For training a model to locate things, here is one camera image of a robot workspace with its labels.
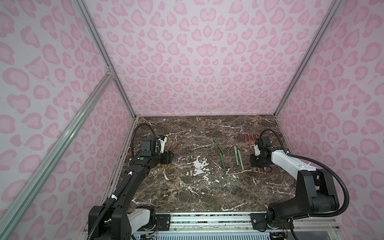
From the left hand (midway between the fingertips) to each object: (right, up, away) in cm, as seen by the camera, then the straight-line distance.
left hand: (168, 151), depth 84 cm
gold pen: (+50, -11, +5) cm, 52 cm away
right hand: (+50, -7, +6) cm, 51 cm away
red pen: (+50, +7, +22) cm, 55 cm away
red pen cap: (-4, 0, +17) cm, 17 cm away
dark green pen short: (+32, -4, +13) cm, 34 cm away
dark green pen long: (+31, +1, +17) cm, 35 cm away
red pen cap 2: (+1, 0, +17) cm, 17 cm away
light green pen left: (+41, -4, +14) cm, 44 cm away
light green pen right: (+44, -7, +11) cm, 46 cm away
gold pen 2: (+53, -12, +6) cm, 55 cm away
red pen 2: (+55, +5, +20) cm, 59 cm away
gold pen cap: (-4, -10, +9) cm, 14 cm away
